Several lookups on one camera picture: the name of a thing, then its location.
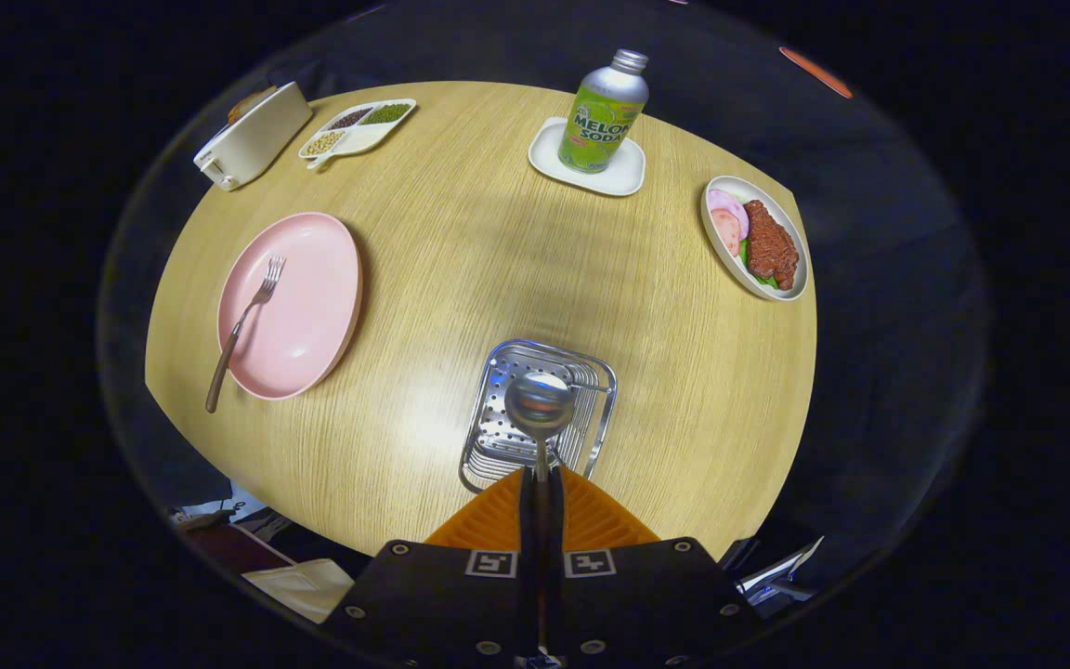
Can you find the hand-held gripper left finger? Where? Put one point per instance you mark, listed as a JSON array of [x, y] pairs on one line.
[[528, 520]]

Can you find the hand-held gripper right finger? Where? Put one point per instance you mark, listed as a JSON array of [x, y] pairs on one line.
[[555, 520]]

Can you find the white folded bag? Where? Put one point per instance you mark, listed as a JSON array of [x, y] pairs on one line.
[[303, 587]]

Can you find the dark red object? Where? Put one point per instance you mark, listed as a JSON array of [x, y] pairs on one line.
[[233, 548]]

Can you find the pink plate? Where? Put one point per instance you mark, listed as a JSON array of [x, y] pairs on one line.
[[312, 307]]

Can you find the green lettuce leaf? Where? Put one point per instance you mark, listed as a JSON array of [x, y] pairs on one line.
[[756, 273]]

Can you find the pink ham slice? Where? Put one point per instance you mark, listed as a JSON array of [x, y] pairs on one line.
[[726, 232], [730, 200]]

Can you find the brown meat piece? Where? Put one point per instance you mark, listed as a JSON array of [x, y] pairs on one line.
[[770, 243]]

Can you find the white square coaster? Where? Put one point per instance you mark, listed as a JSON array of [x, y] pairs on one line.
[[628, 177]]

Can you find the white oval plate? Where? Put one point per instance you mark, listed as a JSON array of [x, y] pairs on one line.
[[756, 189]]

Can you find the green soda bottle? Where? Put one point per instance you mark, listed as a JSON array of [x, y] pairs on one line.
[[605, 116]]

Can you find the white divided dish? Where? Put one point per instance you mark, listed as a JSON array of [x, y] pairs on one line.
[[363, 139]]

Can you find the yellow soybeans pile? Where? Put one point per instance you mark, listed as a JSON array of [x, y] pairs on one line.
[[324, 143]]

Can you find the green beans pile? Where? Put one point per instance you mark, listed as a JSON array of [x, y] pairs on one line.
[[387, 113]]

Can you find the black beans pile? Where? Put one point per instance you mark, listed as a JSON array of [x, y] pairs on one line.
[[350, 118]]

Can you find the white toaster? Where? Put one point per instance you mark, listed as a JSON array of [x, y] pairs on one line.
[[256, 139]]

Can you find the brown crust bread slice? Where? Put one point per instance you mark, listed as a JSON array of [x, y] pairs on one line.
[[252, 100]]

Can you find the shiny metal frame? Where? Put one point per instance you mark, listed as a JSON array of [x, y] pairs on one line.
[[776, 571]]

